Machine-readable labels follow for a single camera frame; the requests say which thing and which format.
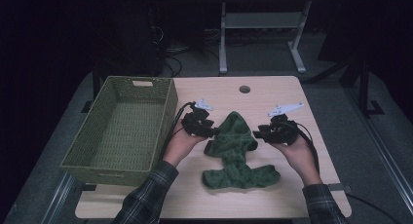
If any person's left hand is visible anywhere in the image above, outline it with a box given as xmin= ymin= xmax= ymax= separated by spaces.
xmin=163 ymin=128 xmax=208 ymax=168

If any green woven basket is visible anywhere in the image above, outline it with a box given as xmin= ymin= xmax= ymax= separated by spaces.
xmin=59 ymin=75 xmax=179 ymax=187

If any black stand leg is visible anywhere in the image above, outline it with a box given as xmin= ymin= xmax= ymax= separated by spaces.
xmin=355 ymin=55 xmax=386 ymax=119
xmin=80 ymin=62 xmax=102 ymax=114

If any aluminium floor rail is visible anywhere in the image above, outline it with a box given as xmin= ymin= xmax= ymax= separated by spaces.
xmin=344 ymin=86 xmax=413 ymax=215
xmin=40 ymin=171 xmax=77 ymax=224

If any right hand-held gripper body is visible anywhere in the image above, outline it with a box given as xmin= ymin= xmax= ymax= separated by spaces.
xmin=267 ymin=101 xmax=305 ymax=145

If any person's right hand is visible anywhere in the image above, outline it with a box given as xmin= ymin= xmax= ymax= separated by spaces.
xmin=271 ymin=135 xmax=323 ymax=187

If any tangle of floor cables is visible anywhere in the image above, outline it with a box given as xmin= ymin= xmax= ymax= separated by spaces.
xmin=155 ymin=25 xmax=222 ymax=77

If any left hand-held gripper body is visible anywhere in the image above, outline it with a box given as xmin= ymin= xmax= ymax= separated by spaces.
xmin=180 ymin=98 xmax=214 ymax=139

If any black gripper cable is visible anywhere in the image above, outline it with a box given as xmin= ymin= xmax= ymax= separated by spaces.
xmin=282 ymin=120 xmax=321 ymax=175
xmin=160 ymin=101 xmax=197 ymax=161

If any white metal desk frame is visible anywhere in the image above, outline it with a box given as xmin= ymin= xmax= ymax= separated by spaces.
xmin=207 ymin=0 xmax=358 ymax=76

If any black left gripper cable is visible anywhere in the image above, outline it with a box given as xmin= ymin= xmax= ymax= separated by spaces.
xmin=160 ymin=101 xmax=197 ymax=161

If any green plush frog toy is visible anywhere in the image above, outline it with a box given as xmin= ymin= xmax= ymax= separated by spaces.
xmin=202 ymin=111 xmax=282 ymax=190

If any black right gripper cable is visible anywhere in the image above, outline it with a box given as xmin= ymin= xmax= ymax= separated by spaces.
xmin=282 ymin=120 xmax=321 ymax=175

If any grey table edge clamp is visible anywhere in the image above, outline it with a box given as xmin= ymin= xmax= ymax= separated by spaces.
xmin=326 ymin=182 xmax=353 ymax=195

